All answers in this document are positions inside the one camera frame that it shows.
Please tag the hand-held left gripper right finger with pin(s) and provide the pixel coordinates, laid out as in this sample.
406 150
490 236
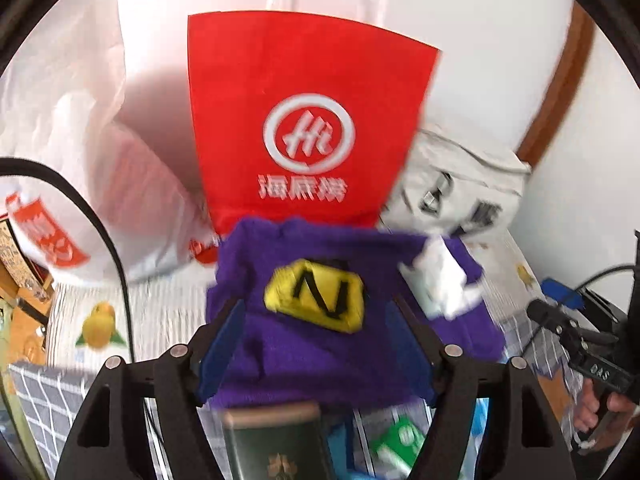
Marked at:
411 355

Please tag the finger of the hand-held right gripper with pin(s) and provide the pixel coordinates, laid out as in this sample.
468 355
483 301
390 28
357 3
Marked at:
545 316
561 292

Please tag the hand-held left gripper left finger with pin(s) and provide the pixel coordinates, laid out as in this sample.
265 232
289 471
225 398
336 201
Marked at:
222 355

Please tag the purple plush toy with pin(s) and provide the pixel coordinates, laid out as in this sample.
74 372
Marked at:
310 360

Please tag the blue tissue pack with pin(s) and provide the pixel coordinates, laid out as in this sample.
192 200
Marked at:
341 442

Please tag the person's right hand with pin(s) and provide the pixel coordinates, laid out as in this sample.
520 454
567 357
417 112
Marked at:
587 407

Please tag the green packet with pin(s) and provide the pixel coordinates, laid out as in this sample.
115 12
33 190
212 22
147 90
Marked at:
400 437

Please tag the dark green box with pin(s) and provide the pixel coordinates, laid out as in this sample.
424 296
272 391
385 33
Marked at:
272 440

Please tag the fruit print bed sheet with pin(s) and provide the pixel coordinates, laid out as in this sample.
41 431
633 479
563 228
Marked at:
90 310

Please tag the grey zip pouch bag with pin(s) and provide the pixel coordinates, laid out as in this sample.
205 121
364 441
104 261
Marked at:
450 170

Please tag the grey checked blanket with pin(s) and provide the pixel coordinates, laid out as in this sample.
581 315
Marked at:
40 395

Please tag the wooden furniture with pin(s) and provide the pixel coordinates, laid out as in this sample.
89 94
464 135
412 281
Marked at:
25 320

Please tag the brown wooden headboard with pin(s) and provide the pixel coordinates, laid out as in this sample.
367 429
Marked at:
565 85

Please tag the white plastic bag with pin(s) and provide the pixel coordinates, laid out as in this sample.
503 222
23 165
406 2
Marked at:
75 110

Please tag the red paper bag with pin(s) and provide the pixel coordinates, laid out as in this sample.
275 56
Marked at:
310 75

